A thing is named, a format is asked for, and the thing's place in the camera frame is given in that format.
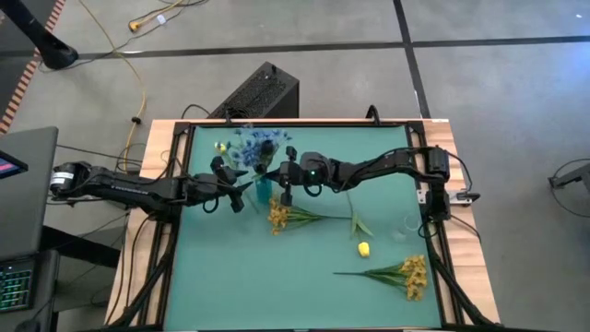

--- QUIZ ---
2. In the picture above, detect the clear glass vase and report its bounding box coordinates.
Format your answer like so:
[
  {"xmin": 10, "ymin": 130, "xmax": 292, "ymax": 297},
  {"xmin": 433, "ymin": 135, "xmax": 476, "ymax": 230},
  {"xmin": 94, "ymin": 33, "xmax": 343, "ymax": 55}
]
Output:
[{"xmin": 390, "ymin": 212, "xmax": 423, "ymax": 244}]

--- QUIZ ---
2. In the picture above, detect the black floor stand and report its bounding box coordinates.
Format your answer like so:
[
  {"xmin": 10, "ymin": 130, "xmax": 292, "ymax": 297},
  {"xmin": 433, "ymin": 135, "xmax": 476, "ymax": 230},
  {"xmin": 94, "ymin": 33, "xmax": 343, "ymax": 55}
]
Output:
[{"xmin": 546, "ymin": 158, "xmax": 590, "ymax": 233}]

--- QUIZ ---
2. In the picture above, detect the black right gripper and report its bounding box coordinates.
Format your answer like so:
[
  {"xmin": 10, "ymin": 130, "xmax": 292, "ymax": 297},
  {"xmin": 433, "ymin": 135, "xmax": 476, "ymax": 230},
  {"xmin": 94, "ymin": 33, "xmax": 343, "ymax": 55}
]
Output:
[{"xmin": 265, "ymin": 146, "xmax": 336, "ymax": 208}]

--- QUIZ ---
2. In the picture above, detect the teal table mat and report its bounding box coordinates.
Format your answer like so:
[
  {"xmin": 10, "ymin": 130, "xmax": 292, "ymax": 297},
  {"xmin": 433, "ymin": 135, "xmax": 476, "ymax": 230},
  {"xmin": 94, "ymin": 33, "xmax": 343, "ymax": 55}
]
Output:
[{"xmin": 164, "ymin": 124, "xmax": 443, "ymax": 331}]

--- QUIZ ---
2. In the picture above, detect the yellow artificial tulip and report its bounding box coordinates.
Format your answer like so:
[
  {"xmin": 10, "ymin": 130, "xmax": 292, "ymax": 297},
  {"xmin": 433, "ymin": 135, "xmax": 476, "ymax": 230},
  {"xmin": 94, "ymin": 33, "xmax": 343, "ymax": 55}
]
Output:
[
  {"xmin": 213, "ymin": 140, "xmax": 260, "ymax": 216},
  {"xmin": 345, "ymin": 191, "xmax": 375, "ymax": 258}
]

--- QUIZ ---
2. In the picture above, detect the yellow cable with plug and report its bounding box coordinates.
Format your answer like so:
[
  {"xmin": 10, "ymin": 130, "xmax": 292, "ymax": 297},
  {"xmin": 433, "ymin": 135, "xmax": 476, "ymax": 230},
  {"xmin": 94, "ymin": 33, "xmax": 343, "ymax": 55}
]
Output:
[{"xmin": 127, "ymin": 0, "xmax": 185, "ymax": 33}]

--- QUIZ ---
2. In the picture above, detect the small monitor screen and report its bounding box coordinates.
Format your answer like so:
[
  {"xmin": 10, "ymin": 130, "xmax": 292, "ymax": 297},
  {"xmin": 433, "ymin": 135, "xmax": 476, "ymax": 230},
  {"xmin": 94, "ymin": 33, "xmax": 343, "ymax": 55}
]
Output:
[{"xmin": 0, "ymin": 149, "xmax": 30, "ymax": 181}]

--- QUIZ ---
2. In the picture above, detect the yellow artificial flower bunch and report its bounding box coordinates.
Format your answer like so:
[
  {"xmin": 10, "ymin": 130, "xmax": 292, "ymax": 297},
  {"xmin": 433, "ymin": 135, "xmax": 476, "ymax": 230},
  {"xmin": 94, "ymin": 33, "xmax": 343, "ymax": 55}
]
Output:
[
  {"xmin": 332, "ymin": 254, "xmax": 429, "ymax": 302},
  {"xmin": 266, "ymin": 196, "xmax": 352, "ymax": 236}
]

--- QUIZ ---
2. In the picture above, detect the long yellow floor cable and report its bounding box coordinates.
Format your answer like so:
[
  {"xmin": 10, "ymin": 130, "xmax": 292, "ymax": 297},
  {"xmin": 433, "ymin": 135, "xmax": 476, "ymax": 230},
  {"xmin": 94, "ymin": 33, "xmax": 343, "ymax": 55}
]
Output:
[{"xmin": 77, "ymin": 0, "xmax": 148, "ymax": 172}]

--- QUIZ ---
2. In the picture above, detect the black computer tower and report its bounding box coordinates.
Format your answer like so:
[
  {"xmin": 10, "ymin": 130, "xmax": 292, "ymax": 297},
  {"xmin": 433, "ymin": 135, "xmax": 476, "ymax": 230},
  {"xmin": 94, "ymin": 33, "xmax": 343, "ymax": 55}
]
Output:
[{"xmin": 207, "ymin": 61, "xmax": 301, "ymax": 120}]

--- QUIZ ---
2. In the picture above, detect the teal patterned glass vase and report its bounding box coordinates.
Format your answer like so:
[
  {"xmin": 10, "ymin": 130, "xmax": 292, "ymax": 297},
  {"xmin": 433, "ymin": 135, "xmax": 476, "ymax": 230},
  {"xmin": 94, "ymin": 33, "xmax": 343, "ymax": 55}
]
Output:
[{"xmin": 254, "ymin": 163, "xmax": 276, "ymax": 207}]

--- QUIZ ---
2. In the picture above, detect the grey side desk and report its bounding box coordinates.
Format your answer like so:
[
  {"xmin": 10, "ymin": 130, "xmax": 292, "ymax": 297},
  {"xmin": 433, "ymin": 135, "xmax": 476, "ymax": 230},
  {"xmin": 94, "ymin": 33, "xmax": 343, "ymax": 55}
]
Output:
[{"xmin": 0, "ymin": 126, "xmax": 60, "ymax": 262}]

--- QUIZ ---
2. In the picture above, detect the silver mounting bracket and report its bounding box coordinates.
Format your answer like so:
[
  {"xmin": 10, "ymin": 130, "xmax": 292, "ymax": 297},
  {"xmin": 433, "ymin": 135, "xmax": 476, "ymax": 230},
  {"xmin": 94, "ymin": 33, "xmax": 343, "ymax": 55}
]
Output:
[{"xmin": 444, "ymin": 187, "xmax": 481, "ymax": 207}]

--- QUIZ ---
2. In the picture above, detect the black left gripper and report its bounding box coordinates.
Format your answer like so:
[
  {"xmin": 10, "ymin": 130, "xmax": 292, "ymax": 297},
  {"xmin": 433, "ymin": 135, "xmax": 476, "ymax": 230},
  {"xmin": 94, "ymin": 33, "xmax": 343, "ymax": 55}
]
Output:
[{"xmin": 183, "ymin": 155, "xmax": 254, "ymax": 215}]

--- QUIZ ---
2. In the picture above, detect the black stand pole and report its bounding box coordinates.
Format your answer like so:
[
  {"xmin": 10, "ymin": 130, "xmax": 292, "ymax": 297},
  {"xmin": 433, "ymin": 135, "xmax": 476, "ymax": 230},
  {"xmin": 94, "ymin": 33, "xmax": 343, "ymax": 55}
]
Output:
[{"xmin": 0, "ymin": 0, "xmax": 80, "ymax": 71}]

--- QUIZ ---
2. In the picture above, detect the laptop with backlit keyboard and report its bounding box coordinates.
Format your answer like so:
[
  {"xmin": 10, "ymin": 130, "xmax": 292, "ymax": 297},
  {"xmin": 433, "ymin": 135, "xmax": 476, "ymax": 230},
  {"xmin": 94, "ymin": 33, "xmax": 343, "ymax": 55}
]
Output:
[{"xmin": 0, "ymin": 251, "xmax": 61, "ymax": 332}]

